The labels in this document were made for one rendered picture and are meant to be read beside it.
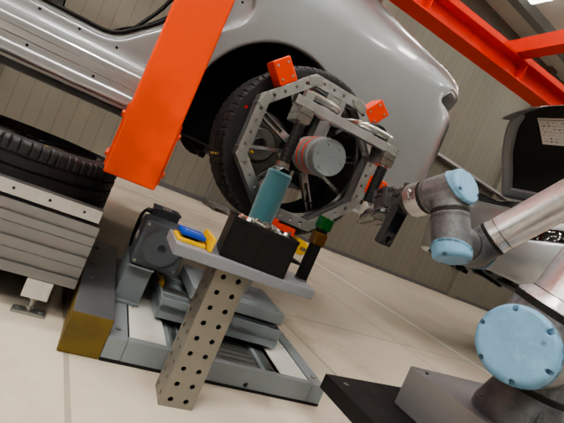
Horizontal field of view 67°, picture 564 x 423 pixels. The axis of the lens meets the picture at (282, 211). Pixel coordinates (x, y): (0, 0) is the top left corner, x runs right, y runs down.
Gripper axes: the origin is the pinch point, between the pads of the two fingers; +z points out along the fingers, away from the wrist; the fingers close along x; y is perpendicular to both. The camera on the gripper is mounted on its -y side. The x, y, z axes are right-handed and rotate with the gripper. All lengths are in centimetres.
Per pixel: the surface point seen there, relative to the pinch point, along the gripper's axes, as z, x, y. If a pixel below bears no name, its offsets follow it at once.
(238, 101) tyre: 32, 35, 42
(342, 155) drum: 11.0, 1.7, 26.7
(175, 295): 64, 28, -26
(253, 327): 57, -3, -31
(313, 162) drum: 14.4, 10.5, 21.2
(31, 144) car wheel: 57, 90, 7
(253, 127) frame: 27, 29, 31
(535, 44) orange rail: 93, -297, 335
